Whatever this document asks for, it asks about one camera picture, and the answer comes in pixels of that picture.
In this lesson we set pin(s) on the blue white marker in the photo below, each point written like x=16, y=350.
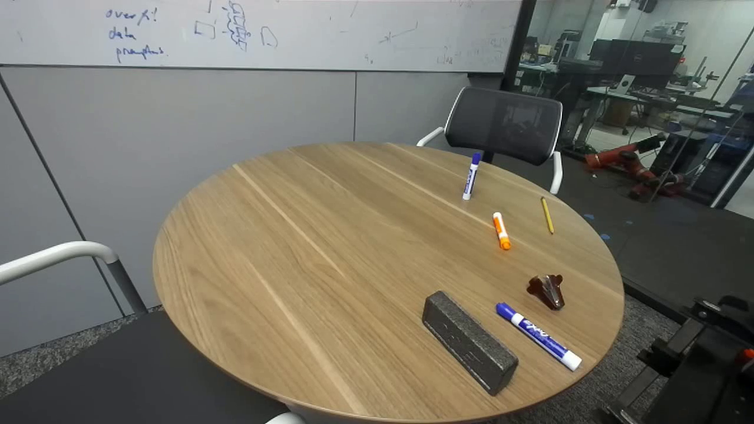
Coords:
x=568, y=358
x=472, y=175

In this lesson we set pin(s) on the orange marker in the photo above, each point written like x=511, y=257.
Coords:
x=500, y=232

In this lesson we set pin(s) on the round wooden table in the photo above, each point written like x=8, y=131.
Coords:
x=306, y=275

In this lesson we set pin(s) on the black mesh office chair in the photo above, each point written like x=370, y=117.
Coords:
x=512, y=124

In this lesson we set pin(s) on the yellow pencil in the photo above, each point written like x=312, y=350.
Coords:
x=548, y=216

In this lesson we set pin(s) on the dark brown binder clip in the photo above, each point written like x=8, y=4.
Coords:
x=548, y=288

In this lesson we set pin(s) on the black whiteboard eraser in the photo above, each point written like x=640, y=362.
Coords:
x=468, y=342

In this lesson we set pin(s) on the red machine on floor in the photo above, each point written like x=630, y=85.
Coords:
x=630, y=161

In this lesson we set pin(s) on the black desk in background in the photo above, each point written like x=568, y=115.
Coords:
x=616, y=71

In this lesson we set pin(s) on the white armrest chair left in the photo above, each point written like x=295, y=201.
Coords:
x=134, y=370

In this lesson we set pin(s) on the black equipment bottom right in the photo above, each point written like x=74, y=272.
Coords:
x=702, y=376

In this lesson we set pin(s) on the wall whiteboard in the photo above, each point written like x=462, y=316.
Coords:
x=472, y=37

